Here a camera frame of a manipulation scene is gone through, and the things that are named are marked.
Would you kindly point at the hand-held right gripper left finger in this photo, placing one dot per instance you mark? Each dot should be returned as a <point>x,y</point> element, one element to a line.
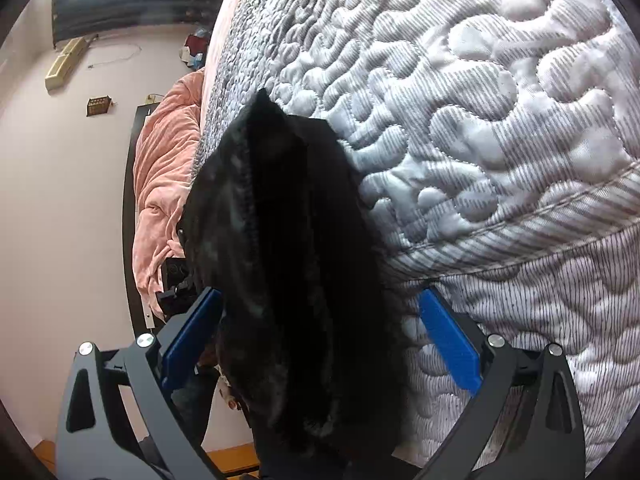
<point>192,340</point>

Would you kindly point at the pink plush comforter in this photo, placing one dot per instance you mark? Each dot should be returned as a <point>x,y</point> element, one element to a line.
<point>160,185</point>

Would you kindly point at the black pants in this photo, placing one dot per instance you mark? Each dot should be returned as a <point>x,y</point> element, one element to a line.
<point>290,260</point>

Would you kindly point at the colourful clothes heap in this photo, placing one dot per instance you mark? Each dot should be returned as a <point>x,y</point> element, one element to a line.
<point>195,50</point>

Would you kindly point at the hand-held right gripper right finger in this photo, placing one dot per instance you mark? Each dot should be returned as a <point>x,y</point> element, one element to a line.
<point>450,335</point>

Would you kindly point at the dark patterned curtain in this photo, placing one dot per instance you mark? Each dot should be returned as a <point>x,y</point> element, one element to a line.
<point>140,0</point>

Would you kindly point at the beige wall box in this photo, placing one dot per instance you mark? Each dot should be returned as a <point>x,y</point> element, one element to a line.
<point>64,65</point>

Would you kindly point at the grey quilted blanket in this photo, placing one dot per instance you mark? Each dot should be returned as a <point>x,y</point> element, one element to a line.
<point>475,135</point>

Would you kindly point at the pink bed sheet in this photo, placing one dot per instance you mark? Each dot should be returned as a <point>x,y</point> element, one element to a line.
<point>216,45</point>

